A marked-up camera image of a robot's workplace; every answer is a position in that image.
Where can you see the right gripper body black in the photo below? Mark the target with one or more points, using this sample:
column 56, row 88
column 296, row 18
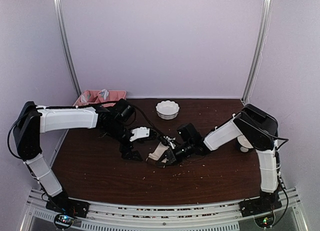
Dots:
column 186, row 153

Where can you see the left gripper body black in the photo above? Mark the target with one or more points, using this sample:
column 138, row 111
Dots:
column 116, row 131

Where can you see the cream sock brown trim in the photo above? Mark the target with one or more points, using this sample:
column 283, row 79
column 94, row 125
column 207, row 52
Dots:
column 156, row 155

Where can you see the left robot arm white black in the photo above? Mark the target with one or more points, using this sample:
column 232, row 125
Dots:
column 35, row 120

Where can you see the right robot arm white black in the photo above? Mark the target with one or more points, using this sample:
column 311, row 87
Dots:
column 251, row 127

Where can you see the pink divided organizer tray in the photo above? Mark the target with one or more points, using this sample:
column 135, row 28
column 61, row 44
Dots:
column 114, row 95

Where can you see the pink packet in tray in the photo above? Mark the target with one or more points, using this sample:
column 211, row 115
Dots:
column 85, row 96

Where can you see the white fluted bowl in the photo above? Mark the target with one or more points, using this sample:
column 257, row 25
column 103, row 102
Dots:
column 167, row 109

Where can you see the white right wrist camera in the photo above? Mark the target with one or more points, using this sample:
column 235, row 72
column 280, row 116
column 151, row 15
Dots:
column 167, row 141

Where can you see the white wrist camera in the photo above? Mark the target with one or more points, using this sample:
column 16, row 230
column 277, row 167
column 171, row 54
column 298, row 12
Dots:
column 139, row 133
column 167, row 141

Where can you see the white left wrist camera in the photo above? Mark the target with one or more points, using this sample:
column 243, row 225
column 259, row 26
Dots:
column 139, row 133

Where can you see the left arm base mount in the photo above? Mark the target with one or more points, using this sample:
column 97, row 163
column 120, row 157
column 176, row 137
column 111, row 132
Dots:
column 68, row 209

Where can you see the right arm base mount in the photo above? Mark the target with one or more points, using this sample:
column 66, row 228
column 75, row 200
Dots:
column 262, row 209

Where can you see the aluminium front rail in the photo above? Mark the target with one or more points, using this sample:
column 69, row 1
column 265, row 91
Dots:
column 219, row 216

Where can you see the left aluminium frame post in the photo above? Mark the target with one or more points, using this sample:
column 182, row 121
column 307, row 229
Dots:
column 65, row 46

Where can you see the aluminium frame post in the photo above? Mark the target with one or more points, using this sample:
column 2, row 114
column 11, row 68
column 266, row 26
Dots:
column 255, row 64
column 65, row 46

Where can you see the right aluminium frame post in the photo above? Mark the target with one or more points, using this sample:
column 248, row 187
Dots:
column 255, row 64

